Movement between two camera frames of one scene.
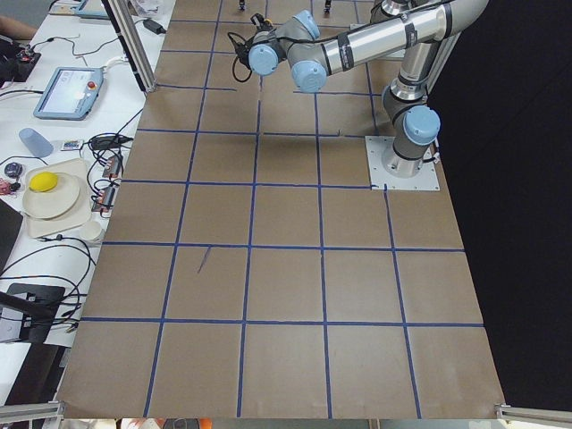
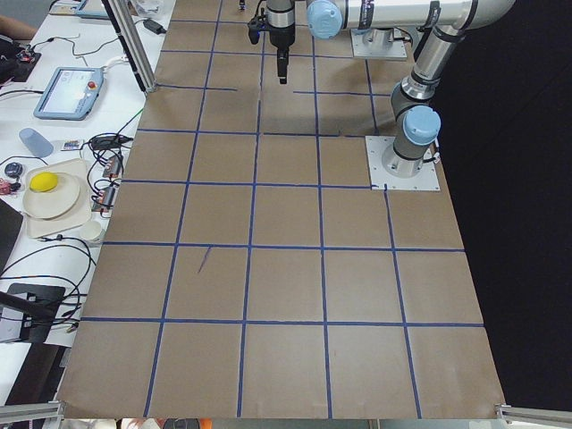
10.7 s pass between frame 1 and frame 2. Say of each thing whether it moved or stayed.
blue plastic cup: stayed
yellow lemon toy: stayed
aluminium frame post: stayed
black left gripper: moved
